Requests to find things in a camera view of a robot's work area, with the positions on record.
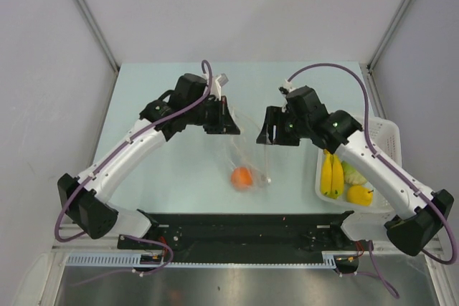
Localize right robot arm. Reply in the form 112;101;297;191
256;86;454;257

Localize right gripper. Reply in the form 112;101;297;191
256;106;310;147

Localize left aluminium frame post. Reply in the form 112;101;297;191
72;0;120;75

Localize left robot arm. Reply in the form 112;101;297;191
57;73;240;249

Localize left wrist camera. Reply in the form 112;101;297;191
202;73;229;100

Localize yellow fake banana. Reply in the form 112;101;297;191
320;150;344;199

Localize orange fake fruit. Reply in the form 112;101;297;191
230;166;254;191

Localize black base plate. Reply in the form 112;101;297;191
117;213;357;263

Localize white slotted cable duct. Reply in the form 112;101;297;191
65;252;349;269

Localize right aluminium frame post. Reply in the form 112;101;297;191
366;0;414;73

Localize yellow fake bell pepper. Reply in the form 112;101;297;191
346;185;374;206

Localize white perforated plastic basket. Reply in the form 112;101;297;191
315;117;402;214

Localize green fake cabbage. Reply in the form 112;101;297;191
341;161;367;185

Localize aluminium frame post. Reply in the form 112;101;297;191
72;0;120;75
366;0;414;73

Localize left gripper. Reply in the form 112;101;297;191
186;96;240;135

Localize clear zip top bag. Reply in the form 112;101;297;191
218;107;272;192

